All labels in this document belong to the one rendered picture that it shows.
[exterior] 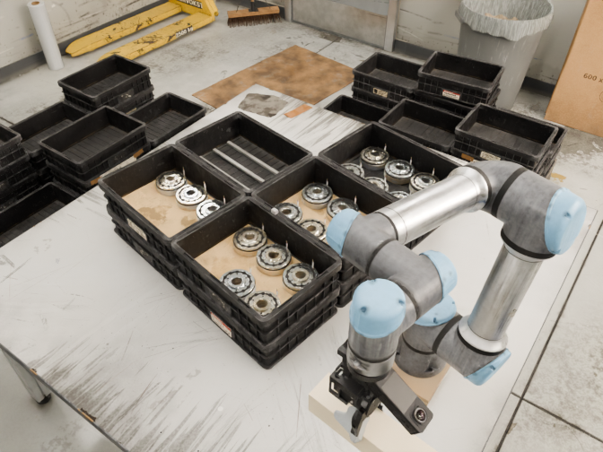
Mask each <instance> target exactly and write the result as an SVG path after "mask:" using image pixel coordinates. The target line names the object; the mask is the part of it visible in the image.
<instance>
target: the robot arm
mask: <svg viewBox="0 0 603 452"><path fill-rule="evenodd" d="M479 210H481V211H484V212H486V213H489V214H491V215H492V216H493V217H494V218H496V219H498V220H499V221H501V222H503V226H502V229H501V231H500V237H501V239H502V242H503V244H502V247H501V249H500V251H499V254H498V256H497V258H496V259H495V261H494V265H493V267H492V269H491V271H490V273H489V275H488V277H487V279H486V281H485V284H484V287H483V289H482V290H481V292H480V294H479V296H478V299H477V301H476V304H475V306H474V307H473V310H472V312H471V314H469V315H466V316H464V317H463V316H461V315H460V314H459V313H458V312H457V307H456V304H455V300H454V299H453V298H452V297H451V296H450V295H449V293H450V292H451V291H452V290H453V289H454V288H455V287H456V285H457V282H458V274H457V271H456V268H455V266H454V264H453V263H452V262H451V261H450V259H449V258H448V257H447V256H445V255H444V254H443V253H442V252H440V251H434V250H427V251H425V252H423V253H420V254H419V255H417V254H416V253H415V252H413V251H412V250H410V249H409V248H407V247H406V246H404V245H405V244H406V243H408V242H410V241H412V240H414V239H416V238H418V237H420V236H422V235H424V234H425V233H426V232H428V231H430V230H433V229H435V228H437V227H438V226H440V225H442V224H444V223H445V222H448V221H449V220H451V219H453V218H455V217H457V216H459V215H461V214H462V213H474V212H477V211H479ZM586 213H587V206H586V204H585V202H584V200H583V199H582V198H580V197H579V196H577V195H576V194H574V193H572V192H571V191H570V190H569V189H568V188H566V187H560V186H559V185H557V184H556V183H554V182H552V181H550V180H548V179H546V178H543V177H541V176H539V175H538V174H537V173H535V172H533V171H531V170H529V169H526V168H525V167H523V166H521V165H519V164H518V163H514V162H511V161H477V162H472V163H469V164H466V165H463V166H461V167H459V168H456V169H454V170H453V171H452V172H451V173H450V174H449V176H448V177H447V178H446V179H444V180H442V181H440V182H438V183H436V184H433V185H431V186H429V187H427V188H425V189H422V190H420V191H418V192H416V193H414V194H412V195H410V196H407V197H405V198H403V199H400V200H398V201H396V202H395V203H393V204H389V205H387V206H385V207H383V208H381V209H379V210H377V211H375V212H373V213H369V214H367V215H365V216H362V215H361V213H359V212H356V211H355V210H353V209H344V210H342V211H341V212H339V213H338V214H336V215H335V216H334V218H333V219H332V220H331V222H330V223H329V225H328V228H327V232H326V240H327V243H328V244H329V245H330V246H331V247H332V248H333V249H334V250H335V251H336V252H337V253H338V254H339V255H340V256H341V257H344V258H345V259H347V260H348V261H349V262H351V263H352V264H353V265H355V266H356V267H357V268H358V269H360V270H361V271H362V272H364V273H365V274H366V275H367V276H369V277H370V278H371V280H370V281H369V280H368V281H366V282H363V283H362V284H360V285H359V286H358V287H357V289H356V290H355V292H354V296H353V301H352V303H351V306H350V309H349V319H350V320H349V330H348V338H347V339H346V341H345V342H344V343H343V344H342V345H340V347H339V348H338V349H337V354H338V355H340V356H341V357H342V361H341V363H340V364H339V365H338V366H337V367H336V369H335V370H334V371H333V373H332V374H331V375H330V376H329V387H328V392H329V393H330V394H332V395H333V396H335V397H336V398H337V399H338V400H340V401H341V402H342V403H344V404H345V405H348V404H351V405H352V406H349V407H348V409H347V411H346V412H341V411H338V410H335V412H334V417H335V419H336V420H337V421H338V422H339V423H340V424H341V425H342V426H343V427H344V429H345V430H346V431H347V432H348V433H349V436H350V440H351V441H352V442H353V443H357V442H359V441H361V440H362V439H363V434H364V432H365V427H366V425H367V423H368V421H369V419H370V415H371V414H372V413H373V412H374V411H375V409H376V408H379V409H380V410H382V411H383V412H384V411H385V408H386V407H387V409H388V410H389V411H390V412H391V413H392V414H393V415H394V416H395V418H396V419H397V420H398V421H399V422H400V423H401V424H402V426H403V427H404V428H405V429H406V430H407V431H408V432H409V434H411V435H415V434H419V433H423V432H424V430H425V429H426V427H427V426H428V424H429V423H430V421H431V420H432V418H433V412H432V411H431V410H430V409H429V408H428V407H427V406H426V405H425V403H424V402H423V401H422V400H421V399H420V398H419V397H418V396H417V394H416V393H415V392H414V391H413V390H412V389H411V388H410V387H409V385H408V384H407V383H406V382H405V381H404V380H403V379H402V378H401V377H400V376H399V375H398V374H397V372H396V371H395V370H393V368H392V366H393V363H394V362H395V363H396V364H397V366H398V367H399V368H400V369H401V370H403V371H404V372H405V373H406V374H408V375H410V376H413V377H416V378H431V377H434V376H436V375H438V374H439V373H440V372H442V370H443V369H444V368H445V366H446V363H448V364H449V365H450V366H451V367H452V368H453V369H455V370H456V371H457V372H458V373H460V374H461V375H462V376H463V378H466V379H467V380H469V381H470V382H471V383H473V384H474V385H476V386H482V385H483V384H484V383H485V382H486V381H487V380H489V379H490V378H491V377H492V376H493V375H494V374H495V373H496V372H497V371H498V370H499V369H500V368H501V367H502V365H503V364H504V363H505V362H506V361H507V360H508V359H509V358H510V357H511V352H510V351H509V349H508V348H506V346H507V343H508V335H507V333H506V331H507V329H508V327H509V325H510V323H511V321H512V319H513V318H514V316H515V314H516V312H517V310H518V308H519V306H520V304H521V302H522V301H523V299H524V297H525V295H526V293H527V291H528V289H529V287H530V285H531V284H532V282H533V280H534V278H535V276H536V274H537V272H538V270H539V268H540V266H541V265H542V263H543V261H544V260H548V259H551V258H553V257H555V255H562V254H563V253H565V252H566V251H567V250H568V249H569V248H570V247H571V245H572V244H573V242H574V241H575V239H576V237H578V235H579V233H580V231H581V228H582V225H583V223H584V221H585V217H586ZM340 367H341V368H342V369H341V368H340ZM332 383H334V388H333V389H335V390H336V391H334V390H333V389H332V388H331V387H332ZM337 392H338V393H337Z"/></svg>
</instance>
